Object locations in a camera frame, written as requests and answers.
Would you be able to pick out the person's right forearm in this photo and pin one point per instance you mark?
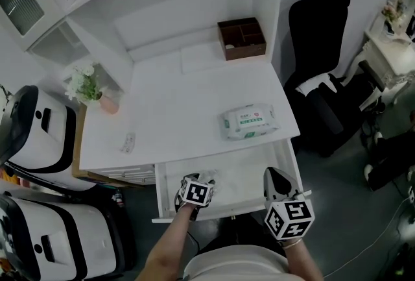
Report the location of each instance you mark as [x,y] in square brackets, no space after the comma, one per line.
[303,263]

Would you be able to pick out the white desk drawer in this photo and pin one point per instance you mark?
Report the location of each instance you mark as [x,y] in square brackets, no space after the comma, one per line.
[246,172]

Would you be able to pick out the person's dark trousers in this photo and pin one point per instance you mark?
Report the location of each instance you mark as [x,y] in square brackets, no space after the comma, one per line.
[233,234]

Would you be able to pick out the small bottle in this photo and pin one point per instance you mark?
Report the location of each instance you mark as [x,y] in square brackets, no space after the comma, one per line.
[118,198]

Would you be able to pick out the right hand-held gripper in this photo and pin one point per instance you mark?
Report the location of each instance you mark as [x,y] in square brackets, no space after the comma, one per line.
[290,219]

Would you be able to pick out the white wet wipes pack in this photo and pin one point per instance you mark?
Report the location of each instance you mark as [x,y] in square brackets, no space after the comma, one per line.
[249,122]

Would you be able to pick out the white desk with hutch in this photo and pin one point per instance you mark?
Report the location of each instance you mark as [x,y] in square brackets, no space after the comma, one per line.
[178,104]

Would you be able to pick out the white flower bunch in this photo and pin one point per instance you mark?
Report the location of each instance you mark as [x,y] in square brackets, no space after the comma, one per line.
[82,83]

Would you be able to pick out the white and black robot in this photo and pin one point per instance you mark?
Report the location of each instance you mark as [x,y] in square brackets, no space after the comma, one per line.
[81,234]
[39,143]

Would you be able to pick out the person's light shirt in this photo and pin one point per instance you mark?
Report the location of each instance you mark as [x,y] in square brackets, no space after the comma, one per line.
[236,265]

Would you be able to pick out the pink vase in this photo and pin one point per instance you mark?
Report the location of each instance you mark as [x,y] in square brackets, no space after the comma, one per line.
[109,104]

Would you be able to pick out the white dressing table with mirror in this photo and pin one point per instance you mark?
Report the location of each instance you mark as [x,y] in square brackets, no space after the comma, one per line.
[389,56]

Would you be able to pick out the brown wooden organizer box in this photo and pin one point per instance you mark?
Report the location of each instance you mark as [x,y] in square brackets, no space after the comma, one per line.
[246,53]

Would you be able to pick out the small clear packet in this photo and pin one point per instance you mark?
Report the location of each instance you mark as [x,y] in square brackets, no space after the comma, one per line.
[128,142]

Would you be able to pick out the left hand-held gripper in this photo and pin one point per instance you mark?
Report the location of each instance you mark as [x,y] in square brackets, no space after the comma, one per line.
[196,192]

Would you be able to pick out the person's left forearm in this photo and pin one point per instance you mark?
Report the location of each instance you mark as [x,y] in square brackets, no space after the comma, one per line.
[165,247]

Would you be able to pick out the black office chair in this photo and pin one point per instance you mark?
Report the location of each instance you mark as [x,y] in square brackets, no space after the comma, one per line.
[321,30]

